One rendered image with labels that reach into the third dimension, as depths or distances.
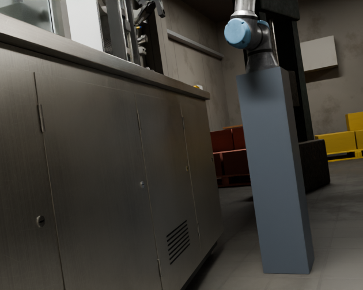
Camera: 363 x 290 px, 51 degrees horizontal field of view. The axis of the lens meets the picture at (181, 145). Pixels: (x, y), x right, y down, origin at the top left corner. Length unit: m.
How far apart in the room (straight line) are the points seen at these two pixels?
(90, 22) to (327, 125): 6.64
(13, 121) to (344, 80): 7.49
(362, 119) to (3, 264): 6.83
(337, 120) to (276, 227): 6.29
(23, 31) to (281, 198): 1.28
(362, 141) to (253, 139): 5.18
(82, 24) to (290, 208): 1.20
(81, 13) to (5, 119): 1.12
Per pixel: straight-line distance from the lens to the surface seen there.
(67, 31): 1.06
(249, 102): 1.75
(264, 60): 1.79
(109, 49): 1.93
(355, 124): 7.22
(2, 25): 0.76
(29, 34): 0.82
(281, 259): 1.82
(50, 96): 0.87
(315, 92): 8.02
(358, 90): 7.98
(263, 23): 1.84
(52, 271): 0.83
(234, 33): 1.70
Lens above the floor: 0.63
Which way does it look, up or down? level
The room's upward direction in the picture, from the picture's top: 8 degrees counter-clockwise
